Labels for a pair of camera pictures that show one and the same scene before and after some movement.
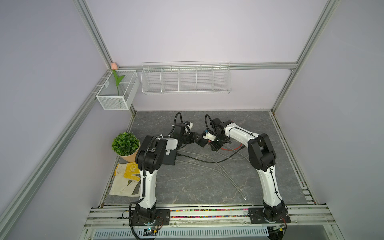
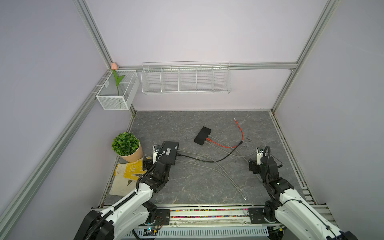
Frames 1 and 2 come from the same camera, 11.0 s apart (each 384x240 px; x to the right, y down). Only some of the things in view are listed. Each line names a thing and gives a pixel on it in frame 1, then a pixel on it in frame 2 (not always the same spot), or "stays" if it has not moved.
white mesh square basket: (108, 96) stays
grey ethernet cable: (219, 165) stays
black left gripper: (194, 137) → (149, 162)
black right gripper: (214, 147) → (253, 163)
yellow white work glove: (125, 182) stays
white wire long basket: (186, 77) stays
